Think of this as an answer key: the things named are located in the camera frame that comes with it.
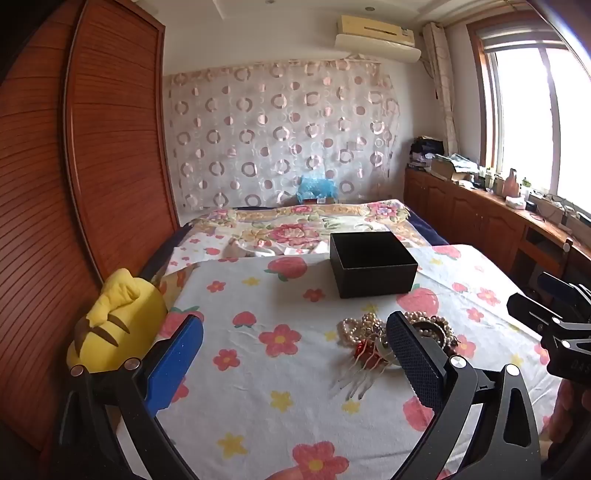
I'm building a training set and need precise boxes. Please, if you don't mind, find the yellow plush toy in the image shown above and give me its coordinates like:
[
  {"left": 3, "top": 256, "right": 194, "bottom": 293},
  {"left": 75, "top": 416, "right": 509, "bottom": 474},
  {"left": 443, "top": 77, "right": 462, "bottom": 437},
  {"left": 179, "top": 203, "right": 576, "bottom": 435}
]
[{"left": 66, "top": 268, "right": 168, "bottom": 374}]

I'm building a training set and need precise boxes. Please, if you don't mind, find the patterned window curtain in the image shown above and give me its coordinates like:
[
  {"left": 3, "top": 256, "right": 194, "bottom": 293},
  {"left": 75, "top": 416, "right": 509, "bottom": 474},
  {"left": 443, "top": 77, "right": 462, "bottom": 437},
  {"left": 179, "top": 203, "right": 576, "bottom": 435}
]
[{"left": 422, "top": 22, "right": 460, "bottom": 158}]

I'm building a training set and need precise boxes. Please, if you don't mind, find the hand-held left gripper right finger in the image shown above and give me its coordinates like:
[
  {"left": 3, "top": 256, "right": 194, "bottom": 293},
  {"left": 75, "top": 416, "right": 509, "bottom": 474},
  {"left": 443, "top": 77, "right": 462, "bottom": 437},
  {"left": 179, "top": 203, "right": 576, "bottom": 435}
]
[{"left": 385, "top": 310, "right": 543, "bottom": 480}]

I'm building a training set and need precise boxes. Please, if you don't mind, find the window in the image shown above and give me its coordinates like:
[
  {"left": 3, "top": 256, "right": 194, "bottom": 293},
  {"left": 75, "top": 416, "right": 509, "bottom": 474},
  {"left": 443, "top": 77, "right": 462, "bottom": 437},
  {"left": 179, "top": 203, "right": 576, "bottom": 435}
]
[{"left": 466, "top": 18, "right": 591, "bottom": 217}]

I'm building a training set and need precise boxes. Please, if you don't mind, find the wooden slatted wardrobe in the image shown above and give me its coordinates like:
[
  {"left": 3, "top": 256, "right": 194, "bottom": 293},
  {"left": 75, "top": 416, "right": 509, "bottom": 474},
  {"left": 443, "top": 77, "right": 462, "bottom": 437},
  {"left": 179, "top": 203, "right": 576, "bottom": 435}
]
[{"left": 0, "top": 0, "right": 182, "bottom": 462}]

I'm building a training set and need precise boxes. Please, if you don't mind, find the pearl bead necklace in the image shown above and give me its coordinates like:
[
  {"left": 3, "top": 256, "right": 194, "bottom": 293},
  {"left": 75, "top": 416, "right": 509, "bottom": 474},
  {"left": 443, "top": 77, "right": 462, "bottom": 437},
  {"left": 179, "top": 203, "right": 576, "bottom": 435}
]
[{"left": 337, "top": 312, "right": 393, "bottom": 348}]

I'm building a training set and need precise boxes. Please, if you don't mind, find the cardboard box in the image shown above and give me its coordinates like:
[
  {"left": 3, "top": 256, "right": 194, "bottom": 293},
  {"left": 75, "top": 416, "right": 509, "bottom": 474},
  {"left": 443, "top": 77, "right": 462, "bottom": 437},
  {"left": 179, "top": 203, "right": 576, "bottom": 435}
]
[{"left": 429, "top": 154, "right": 481, "bottom": 183}]

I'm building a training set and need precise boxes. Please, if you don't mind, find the dark beaded bracelet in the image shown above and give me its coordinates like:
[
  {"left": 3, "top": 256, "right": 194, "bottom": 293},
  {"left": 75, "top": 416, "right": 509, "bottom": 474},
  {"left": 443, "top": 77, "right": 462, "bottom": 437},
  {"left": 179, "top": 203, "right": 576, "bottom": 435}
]
[{"left": 405, "top": 311, "right": 462, "bottom": 357}]

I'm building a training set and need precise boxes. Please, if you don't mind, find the wooden cabinet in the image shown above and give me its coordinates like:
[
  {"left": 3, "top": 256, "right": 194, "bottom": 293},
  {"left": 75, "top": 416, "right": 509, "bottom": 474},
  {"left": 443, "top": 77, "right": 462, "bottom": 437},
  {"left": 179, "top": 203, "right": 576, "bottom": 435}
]
[{"left": 404, "top": 166, "right": 591, "bottom": 296}]

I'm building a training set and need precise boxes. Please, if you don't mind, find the black jewelry box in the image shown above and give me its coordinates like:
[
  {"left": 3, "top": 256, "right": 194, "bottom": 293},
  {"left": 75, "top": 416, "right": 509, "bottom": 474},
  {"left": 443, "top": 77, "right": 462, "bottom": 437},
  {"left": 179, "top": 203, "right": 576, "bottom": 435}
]
[{"left": 329, "top": 232, "right": 419, "bottom": 299}]

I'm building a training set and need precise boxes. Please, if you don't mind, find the navy blue blanket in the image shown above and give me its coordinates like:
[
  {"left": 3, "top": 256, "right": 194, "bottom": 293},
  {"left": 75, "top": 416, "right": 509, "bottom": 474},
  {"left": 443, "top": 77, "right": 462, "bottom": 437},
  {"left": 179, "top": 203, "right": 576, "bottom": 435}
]
[{"left": 406, "top": 216, "right": 451, "bottom": 247}]

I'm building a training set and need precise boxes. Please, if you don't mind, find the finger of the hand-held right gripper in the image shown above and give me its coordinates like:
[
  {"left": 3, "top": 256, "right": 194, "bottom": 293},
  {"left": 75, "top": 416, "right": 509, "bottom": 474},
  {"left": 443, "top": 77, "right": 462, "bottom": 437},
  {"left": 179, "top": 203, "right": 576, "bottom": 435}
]
[
  {"left": 538, "top": 271, "right": 591, "bottom": 308},
  {"left": 506, "top": 293, "right": 563, "bottom": 334}
]

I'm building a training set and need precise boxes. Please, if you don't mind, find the blue plastic bag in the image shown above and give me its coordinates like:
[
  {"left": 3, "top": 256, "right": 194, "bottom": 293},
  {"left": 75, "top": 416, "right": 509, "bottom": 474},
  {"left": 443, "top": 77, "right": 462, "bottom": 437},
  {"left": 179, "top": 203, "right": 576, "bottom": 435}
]
[{"left": 295, "top": 175, "right": 337, "bottom": 204}]

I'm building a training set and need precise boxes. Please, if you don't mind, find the white air conditioner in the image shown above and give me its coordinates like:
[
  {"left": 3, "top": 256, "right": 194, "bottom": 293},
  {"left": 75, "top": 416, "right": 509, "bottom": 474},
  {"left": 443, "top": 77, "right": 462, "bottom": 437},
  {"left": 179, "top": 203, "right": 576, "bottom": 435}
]
[{"left": 335, "top": 14, "right": 423, "bottom": 63}]

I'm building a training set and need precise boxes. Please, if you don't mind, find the person's right hand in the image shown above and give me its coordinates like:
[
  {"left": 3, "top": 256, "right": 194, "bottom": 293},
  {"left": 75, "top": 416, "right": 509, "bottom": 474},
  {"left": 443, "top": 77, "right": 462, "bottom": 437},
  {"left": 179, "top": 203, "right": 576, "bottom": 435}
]
[{"left": 551, "top": 381, "right": 591, "bottom": 467}]

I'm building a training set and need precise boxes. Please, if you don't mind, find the circle patterned curtain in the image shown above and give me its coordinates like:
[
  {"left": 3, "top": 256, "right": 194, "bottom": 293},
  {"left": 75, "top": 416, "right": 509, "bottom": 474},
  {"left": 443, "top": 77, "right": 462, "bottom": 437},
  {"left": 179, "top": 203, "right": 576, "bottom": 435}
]
[{"left": 164, "top": 59, "right": 402, "bottom": 210}]

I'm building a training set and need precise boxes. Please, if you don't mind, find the pile of dark clothes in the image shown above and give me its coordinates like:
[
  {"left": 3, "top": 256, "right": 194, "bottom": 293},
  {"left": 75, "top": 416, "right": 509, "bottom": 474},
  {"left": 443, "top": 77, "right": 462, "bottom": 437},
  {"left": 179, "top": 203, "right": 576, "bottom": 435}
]
[{"left": 410, "top": 135, "right": 446, "bottom": 169}]

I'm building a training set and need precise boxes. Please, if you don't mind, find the red string jade bangle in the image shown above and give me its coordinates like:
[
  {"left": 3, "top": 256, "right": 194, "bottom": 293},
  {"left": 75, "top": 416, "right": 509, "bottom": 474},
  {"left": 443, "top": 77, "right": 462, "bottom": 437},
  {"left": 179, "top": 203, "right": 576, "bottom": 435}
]
[{"left": 353, "top": 344, "right": 393, "bottom": 370}]

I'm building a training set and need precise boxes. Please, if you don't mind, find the floral bedspread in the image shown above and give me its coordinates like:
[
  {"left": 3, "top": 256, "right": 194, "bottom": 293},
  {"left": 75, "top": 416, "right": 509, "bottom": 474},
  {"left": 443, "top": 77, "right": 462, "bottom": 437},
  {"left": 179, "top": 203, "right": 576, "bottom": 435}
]
[{"left": 185, "top": 199, "right": 451, "bottom": 260}]

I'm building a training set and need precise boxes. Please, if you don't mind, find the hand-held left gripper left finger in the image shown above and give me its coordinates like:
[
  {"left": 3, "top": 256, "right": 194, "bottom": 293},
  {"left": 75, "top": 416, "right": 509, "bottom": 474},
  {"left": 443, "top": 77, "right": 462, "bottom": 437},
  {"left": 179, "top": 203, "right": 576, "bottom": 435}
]
[{"left": 51, "top": 315, "right": 205, "bottom": 480}]

